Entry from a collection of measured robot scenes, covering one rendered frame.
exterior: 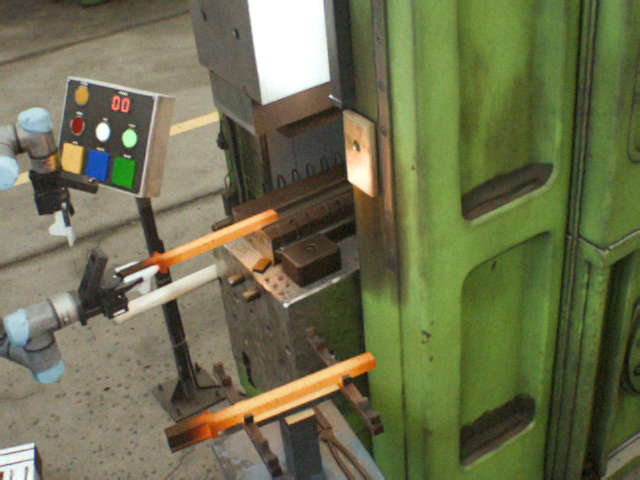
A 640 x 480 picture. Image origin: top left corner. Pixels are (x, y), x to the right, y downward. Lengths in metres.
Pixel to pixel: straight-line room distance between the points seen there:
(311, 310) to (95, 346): 1.55
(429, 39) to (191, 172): 2.92
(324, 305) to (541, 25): 0.81
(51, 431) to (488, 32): 2.10
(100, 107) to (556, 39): 1.27
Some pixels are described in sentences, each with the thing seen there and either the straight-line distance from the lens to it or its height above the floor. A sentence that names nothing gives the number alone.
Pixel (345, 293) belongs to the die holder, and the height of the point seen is 0.86.
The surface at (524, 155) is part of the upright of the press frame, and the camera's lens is 2.03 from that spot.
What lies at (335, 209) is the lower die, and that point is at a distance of 2.21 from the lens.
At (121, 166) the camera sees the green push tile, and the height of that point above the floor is 1.02.
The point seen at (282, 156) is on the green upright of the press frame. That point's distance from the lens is 2.39.
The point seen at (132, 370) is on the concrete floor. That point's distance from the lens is 3.37.
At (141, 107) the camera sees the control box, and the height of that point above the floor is 1.17.
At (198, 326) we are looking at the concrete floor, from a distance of 3.48.
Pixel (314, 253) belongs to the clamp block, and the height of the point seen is 0.98.
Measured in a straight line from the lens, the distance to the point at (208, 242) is 2.13.
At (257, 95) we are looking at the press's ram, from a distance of 1.91.
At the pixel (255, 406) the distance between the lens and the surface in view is 1.75.
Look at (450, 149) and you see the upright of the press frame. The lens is 1.77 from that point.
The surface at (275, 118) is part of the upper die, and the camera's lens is 2.00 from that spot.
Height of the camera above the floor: 2.21
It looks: 35 degrees down
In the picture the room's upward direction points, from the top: 6 degrees counter-clockwise
